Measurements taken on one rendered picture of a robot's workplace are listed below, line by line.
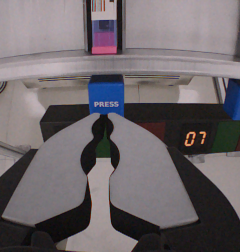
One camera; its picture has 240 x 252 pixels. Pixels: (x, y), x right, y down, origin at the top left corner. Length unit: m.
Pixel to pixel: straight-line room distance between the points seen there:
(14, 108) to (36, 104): 0.12
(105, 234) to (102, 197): 0.15
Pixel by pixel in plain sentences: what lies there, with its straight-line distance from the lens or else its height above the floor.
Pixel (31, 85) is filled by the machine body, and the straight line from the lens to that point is 0.90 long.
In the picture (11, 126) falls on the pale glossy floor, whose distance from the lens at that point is 0.99.
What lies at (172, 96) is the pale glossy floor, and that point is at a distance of 0.94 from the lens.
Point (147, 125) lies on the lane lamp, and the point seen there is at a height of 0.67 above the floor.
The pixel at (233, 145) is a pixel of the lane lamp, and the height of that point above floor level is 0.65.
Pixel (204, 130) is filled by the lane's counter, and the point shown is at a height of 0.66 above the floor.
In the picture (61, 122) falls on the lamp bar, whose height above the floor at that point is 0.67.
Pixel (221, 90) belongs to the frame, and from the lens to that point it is 0.65.
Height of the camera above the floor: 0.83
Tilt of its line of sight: 74 degrees down
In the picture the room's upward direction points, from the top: 4 degrees clockwise
